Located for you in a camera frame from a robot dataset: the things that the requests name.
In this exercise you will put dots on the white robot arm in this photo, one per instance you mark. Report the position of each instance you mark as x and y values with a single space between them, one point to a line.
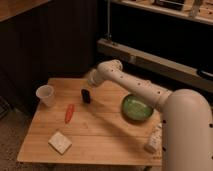
187 119

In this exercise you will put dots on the black eraser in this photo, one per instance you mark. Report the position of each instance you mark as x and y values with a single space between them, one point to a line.
85 96

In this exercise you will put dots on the green bowl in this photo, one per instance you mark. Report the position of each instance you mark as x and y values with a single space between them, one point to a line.
133 108

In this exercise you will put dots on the orange carrot toy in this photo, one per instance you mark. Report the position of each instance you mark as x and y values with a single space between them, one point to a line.
69 113

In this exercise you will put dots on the wooden table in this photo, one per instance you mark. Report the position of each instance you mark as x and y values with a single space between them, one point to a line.
98 132

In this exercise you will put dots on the metal pole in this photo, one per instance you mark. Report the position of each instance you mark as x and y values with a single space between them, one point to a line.
109 20

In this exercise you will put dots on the clear plastic cup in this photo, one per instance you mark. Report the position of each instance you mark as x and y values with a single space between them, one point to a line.
46 94

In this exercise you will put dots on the wooden bench beam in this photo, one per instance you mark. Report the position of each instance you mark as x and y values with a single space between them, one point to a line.
164 67

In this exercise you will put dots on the beige sponge block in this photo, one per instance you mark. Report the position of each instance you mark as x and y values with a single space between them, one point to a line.
59 142

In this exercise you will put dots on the white plastic bottle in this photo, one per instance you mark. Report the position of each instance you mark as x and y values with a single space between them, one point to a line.
154 141

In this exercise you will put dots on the wooden shelf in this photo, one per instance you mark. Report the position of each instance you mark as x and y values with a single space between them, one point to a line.
194 10

